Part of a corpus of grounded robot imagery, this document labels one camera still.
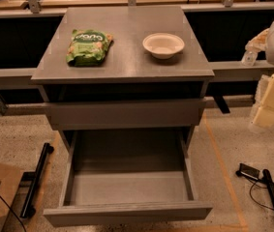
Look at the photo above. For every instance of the grey drawer cabinet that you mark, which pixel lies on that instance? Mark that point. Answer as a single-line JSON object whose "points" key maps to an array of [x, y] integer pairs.
{"points": [[129, 72]]}

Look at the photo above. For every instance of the green rice chip bag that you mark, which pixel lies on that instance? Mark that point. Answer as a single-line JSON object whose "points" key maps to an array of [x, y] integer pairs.
{"points": [[88, 48]]}

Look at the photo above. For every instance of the black left floor stand bar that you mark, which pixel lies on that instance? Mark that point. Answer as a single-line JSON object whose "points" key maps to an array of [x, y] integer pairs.
{"points": [[33, 177]]}

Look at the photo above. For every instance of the clear sanitizer bottle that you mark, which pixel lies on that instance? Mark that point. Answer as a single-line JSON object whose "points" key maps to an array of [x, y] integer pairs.
{"points": [[249, 58]]}

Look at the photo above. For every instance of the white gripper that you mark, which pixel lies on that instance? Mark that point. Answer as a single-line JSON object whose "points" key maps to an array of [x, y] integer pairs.
{"points": [[265, 113]]}

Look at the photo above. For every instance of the black floor device box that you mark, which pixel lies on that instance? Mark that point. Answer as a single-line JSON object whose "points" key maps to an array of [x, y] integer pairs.
{"points": [[248, 172]]}

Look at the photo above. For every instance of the grey metal rail frame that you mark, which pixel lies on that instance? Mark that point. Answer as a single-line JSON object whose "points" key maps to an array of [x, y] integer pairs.
{"points": [[221, 28]]}

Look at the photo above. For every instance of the open grey lower drawer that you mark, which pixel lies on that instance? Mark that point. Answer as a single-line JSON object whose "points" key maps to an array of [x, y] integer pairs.
{"points": [[127, 176]]}

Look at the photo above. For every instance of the white paper bowl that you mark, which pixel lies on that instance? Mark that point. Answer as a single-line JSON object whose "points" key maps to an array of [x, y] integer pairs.
{"points": [[163, 45]]}

